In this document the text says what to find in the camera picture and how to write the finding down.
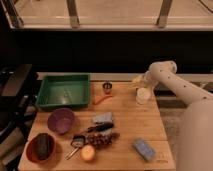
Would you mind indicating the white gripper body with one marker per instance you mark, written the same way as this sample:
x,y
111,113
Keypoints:
x,y
149,81

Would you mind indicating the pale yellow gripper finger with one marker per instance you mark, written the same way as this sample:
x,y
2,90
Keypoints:
x,y
138,79

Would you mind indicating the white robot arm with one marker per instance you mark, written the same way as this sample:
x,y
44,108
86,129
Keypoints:
x,y
195,147

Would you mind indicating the purple bowl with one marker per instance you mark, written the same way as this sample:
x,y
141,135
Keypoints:
x,y
61,120

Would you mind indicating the orange carrot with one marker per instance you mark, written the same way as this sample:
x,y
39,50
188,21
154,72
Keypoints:
x,y
99,98

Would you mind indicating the blue sponge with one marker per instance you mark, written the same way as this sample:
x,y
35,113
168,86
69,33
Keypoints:
x,y
144,149

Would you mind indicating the dark red grapes bunch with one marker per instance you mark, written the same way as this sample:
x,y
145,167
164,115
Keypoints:
x,y
99,140

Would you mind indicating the green plastic tray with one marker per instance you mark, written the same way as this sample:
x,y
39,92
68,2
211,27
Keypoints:
x,y
71,91

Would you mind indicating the metal measuring scoop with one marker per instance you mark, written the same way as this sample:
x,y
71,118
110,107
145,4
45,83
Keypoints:
x,y
77,143

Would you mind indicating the orange apple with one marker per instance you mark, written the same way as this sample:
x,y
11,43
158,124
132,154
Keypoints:
x,y
87,153

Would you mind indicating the dark rectangular block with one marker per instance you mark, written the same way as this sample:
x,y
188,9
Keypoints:
x,y
43,147

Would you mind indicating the dark chair at left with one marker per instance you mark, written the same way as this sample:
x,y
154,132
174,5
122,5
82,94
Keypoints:
x,y
15,96

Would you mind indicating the black handled knife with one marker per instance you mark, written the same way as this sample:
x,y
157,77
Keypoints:
x,y
100,128

